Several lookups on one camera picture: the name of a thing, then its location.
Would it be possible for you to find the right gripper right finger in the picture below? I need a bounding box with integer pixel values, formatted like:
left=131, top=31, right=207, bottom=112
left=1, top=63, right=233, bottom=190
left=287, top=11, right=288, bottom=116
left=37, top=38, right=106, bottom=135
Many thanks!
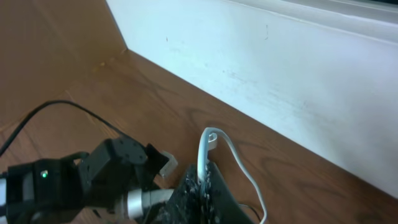
left=201, top=162, right=253, bottom=224

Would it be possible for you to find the white USB cable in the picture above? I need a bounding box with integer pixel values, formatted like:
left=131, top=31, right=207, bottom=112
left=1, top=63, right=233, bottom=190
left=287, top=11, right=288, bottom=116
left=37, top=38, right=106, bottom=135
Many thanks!
left=197, top=126, right=268, bottom=224

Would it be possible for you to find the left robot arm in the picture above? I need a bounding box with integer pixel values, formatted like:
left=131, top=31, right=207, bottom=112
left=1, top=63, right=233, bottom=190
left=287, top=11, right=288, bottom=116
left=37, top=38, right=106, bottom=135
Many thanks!
left=1, top=138, right=170, bottom=223

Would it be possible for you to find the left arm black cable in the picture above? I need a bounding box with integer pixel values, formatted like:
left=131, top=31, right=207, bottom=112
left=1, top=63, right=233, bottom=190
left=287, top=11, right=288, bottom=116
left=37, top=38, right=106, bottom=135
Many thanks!
left=0, top=99, right=131, bottom=158

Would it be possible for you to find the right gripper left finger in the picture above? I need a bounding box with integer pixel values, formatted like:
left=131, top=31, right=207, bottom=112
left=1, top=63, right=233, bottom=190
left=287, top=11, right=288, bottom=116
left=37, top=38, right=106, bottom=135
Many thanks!
left=155, top=165, right=201, bottom=224

